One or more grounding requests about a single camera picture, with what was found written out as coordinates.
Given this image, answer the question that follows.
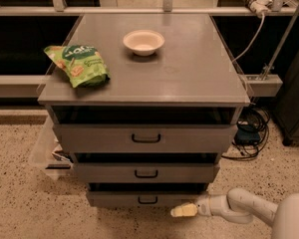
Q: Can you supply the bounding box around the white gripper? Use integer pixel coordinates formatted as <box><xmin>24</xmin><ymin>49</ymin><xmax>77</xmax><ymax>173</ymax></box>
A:
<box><xmin>170</xmin><ymin>194</ymin><xmax>229</xmax><ymax>217</ymax></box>

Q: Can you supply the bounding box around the grey bottom drawer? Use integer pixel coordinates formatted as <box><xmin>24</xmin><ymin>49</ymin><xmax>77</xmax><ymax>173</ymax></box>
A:
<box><xmin>87</xmin><ymin>191</ymin><xmax>201</xmax><ymax>208</ymax></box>

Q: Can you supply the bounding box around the grey drawer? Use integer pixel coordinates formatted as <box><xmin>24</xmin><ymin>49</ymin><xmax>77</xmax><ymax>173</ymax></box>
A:
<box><xmin>53</xmin><ymin>124</ymin><xmax>237</xmax><ymax>153</ymax></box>
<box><xmin>74</xmin><ymin>163</ymin><xmax>220</xmax><ymax>183</ymax></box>
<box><xmin>87</xmin><ymin>191</ymin><xmax>201</xmax><ymax>208</ymax></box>

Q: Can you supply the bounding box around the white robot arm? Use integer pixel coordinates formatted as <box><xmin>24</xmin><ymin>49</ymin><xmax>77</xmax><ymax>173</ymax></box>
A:
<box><xmin>170</xmin><ymin>188</ymin><xmax>299</xmax><ymax>239</ymax></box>

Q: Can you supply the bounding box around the grey drawer cabinet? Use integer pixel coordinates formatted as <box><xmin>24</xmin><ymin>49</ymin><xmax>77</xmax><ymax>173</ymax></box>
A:
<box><xmin>37</xmin><ymin>13</ymin><xmax>251</xmax><ymax>208</ymax></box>

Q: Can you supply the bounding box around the grey middle drawer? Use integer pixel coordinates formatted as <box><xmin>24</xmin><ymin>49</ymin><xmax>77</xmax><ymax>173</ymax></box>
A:
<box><xmin>74</xmin><ymin>163</ymin><xmax>220</xmax><ymax>183</ymax></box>

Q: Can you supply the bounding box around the grey top drawer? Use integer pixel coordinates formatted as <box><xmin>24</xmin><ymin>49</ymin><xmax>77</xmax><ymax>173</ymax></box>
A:
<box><xmin>53</xmin><ymin>124</ymin><xmax>237</xmax><ymax>153</ymax></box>

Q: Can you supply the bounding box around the dark cabinet at right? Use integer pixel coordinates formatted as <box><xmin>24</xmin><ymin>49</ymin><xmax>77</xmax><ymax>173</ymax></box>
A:
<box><xmin>273</xmin><ymin>50</ymin><xmax>299</xmax><ymax>146</ymax></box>

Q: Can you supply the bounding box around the white paper bowl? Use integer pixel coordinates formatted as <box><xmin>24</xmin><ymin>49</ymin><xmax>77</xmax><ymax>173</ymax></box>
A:
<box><xmin>123</xmin><ymin>30</ymin><xmax>164</xmax><ymax>57</ymax></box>

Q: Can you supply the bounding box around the green snack bag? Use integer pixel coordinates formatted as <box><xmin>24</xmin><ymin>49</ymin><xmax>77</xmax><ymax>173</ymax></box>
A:
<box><xmin>44</xmin><ymin>45</ymin><xmax>110</xmax><ymax>88</ymax></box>

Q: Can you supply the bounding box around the white power strip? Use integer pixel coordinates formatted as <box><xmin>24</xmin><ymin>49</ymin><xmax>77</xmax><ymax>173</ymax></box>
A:
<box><xmin>243</xmin><ymin>0</ymin><xmax>272</xmax><ymax>14</ymax></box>

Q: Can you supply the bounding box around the metal diagonal rod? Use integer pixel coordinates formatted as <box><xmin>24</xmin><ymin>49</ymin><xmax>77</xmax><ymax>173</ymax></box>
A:
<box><xmin>259</xmin><ymin>0</ymin><xmax>299</xmax><ymax>81</ymax></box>

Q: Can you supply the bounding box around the black cable bundle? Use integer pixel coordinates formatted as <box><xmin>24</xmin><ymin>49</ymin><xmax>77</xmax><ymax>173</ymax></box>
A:
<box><xmin>221</xmin><ymin>105</ymin><xmax>271</xmax><ymax>161</ymax></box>

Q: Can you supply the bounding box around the white power cable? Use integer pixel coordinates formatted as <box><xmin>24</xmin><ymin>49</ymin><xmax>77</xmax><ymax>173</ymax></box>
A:
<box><xmin>232</xmin><ymin>11</ymin><xmax>267</xmax><ymax>64</ymax></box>

